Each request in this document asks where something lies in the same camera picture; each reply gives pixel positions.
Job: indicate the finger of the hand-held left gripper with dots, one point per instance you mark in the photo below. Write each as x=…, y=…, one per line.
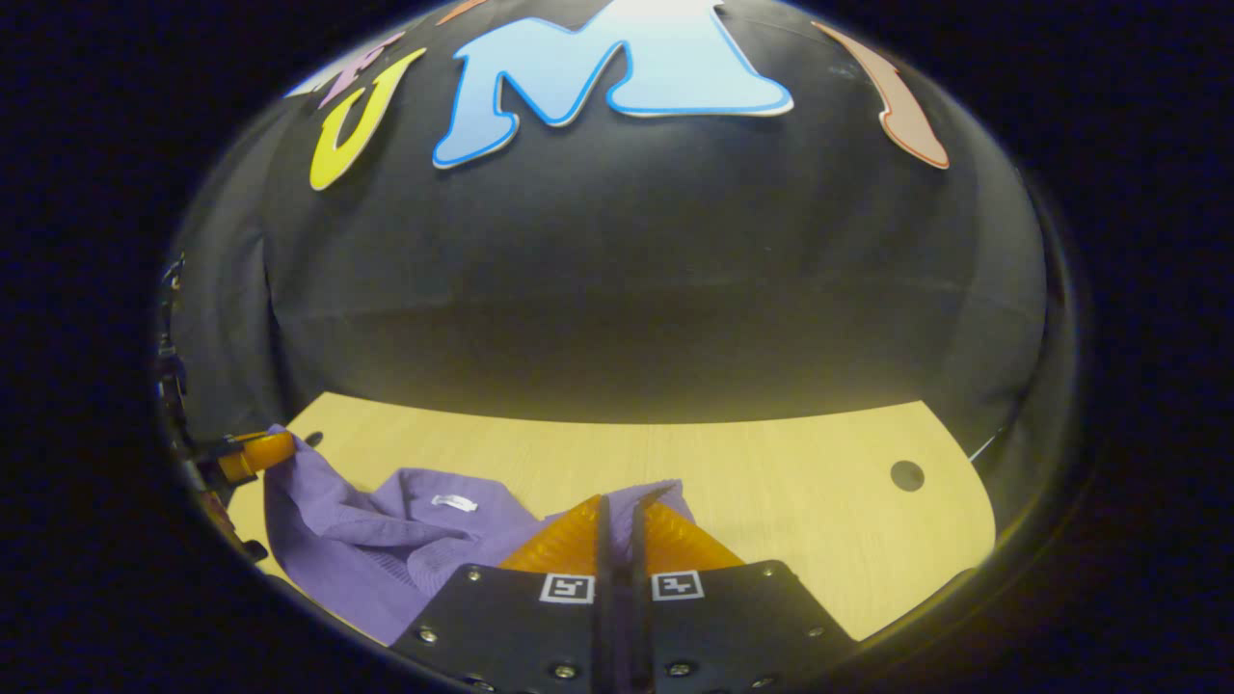
x=255, y=455

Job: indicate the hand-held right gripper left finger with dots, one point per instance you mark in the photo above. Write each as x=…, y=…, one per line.
x=603, y=622

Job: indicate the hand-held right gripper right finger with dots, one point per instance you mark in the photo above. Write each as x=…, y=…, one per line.
x=643, y=622

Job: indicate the purple button shirt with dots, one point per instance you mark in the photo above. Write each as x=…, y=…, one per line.
x=386, y=540

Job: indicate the black backdrop cloth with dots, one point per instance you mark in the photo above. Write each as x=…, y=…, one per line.
x=627, y=289

